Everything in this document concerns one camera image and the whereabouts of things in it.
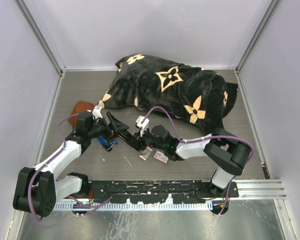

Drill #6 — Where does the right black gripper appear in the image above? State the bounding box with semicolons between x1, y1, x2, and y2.
128;125;166;151

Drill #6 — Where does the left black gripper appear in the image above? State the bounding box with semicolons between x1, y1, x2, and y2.
87;111;128;142

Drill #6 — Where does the white staples tray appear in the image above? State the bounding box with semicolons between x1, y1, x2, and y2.
139;146;153;161

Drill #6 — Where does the red white staples box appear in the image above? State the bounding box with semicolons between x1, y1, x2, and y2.
153;150;169;164

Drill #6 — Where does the blue stapler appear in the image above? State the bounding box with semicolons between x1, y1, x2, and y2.
97;136;118;148

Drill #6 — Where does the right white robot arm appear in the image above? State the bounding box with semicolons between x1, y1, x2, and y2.
127;125;255;197

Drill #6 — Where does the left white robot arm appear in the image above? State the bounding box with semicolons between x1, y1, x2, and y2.
12;111;129;219

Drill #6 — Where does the brown folded cloth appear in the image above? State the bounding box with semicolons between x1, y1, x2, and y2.
67;100;95;126

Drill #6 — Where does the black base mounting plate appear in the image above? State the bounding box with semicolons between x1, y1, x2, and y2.
72;180;227;204

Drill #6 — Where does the black floral plush blanket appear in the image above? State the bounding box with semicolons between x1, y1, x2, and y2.
98;54;238;134

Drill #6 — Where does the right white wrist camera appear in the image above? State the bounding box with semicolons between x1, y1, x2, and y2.
135;115;150;137

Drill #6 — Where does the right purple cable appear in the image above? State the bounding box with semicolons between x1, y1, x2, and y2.
143;106;256;221

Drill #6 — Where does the slotted cable duct rail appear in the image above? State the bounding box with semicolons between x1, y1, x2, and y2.
53;201;213;212

